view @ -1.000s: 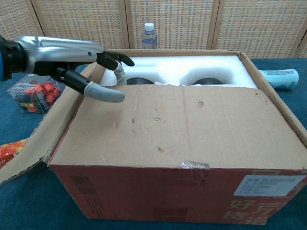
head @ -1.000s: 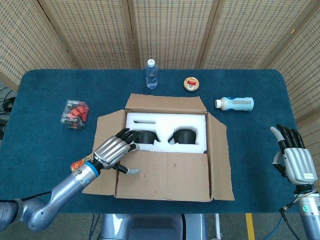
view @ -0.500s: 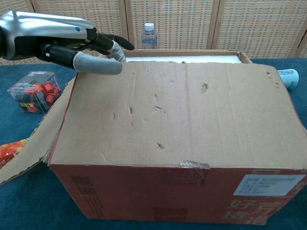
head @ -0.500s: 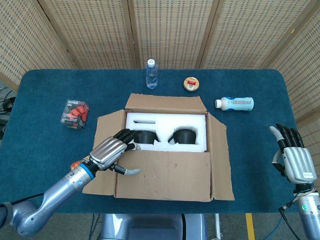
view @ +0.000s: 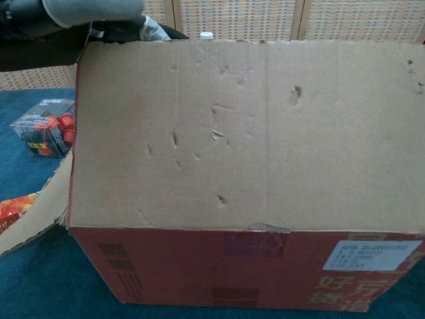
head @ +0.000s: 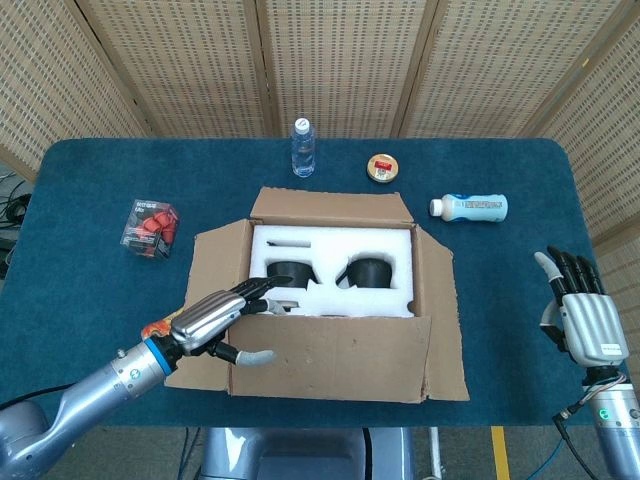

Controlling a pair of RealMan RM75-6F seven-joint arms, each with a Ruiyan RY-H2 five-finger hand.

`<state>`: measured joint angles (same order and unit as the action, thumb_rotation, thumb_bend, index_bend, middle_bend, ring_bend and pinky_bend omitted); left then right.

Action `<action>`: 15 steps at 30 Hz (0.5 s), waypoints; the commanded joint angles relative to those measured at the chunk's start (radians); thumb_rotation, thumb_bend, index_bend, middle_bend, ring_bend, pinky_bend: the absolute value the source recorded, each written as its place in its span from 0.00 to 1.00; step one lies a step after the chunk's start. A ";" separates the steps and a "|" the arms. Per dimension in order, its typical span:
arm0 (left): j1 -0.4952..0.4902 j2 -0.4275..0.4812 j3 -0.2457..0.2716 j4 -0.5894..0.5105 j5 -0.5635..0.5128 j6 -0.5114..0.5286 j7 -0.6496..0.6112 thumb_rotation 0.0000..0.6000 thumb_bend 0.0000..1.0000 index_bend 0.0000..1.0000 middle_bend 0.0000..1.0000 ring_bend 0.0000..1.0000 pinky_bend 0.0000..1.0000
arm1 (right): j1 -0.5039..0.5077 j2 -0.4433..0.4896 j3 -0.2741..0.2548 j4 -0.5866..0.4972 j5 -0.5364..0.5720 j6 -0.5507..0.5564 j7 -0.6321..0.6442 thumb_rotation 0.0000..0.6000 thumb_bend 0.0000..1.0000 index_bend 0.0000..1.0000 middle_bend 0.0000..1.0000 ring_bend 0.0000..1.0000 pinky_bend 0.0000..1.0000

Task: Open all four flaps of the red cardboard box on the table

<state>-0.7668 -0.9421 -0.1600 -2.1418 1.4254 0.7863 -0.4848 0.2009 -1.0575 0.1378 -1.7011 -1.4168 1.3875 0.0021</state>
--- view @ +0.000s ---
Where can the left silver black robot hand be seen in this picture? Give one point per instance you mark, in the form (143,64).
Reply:
(50,36)

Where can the red cardboard shipping box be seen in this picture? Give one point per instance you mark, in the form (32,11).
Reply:
(232,133)

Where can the clear box of red cups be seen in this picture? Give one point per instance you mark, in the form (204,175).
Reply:
(43,133)

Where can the clear water bottle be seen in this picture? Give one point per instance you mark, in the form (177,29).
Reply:
(206,36)

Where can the woven bamboo folding screen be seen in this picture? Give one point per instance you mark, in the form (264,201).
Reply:
(265,20)

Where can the blue table cloth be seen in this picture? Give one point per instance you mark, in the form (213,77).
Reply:
(40,282)

